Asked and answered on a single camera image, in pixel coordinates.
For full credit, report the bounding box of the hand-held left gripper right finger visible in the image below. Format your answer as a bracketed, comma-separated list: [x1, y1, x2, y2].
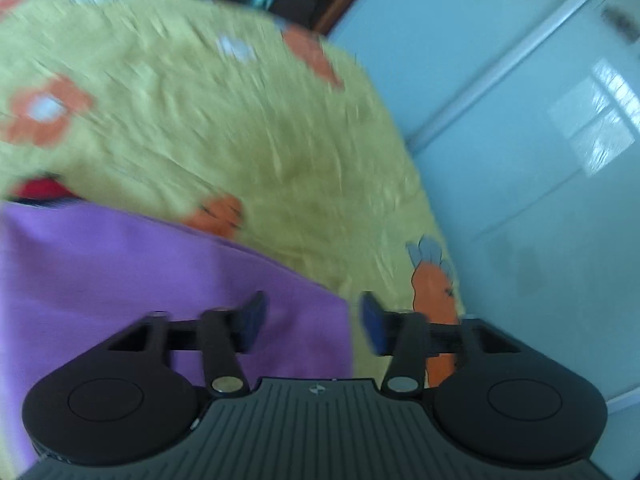
[360, 291, 521, 401]

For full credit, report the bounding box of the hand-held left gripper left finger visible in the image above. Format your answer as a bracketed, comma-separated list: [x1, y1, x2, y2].
[107, 290, 268, 401]

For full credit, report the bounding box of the purple sweater with red trim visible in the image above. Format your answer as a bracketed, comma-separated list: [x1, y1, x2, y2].
[0, 175, 352, 476]

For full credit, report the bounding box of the pale sliding wardrobe door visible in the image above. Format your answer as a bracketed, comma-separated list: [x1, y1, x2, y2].
[327, 0, 640, 480]

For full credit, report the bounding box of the yellow floral bedspread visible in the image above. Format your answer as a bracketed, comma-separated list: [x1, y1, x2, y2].
[0, 0, 462, 391]

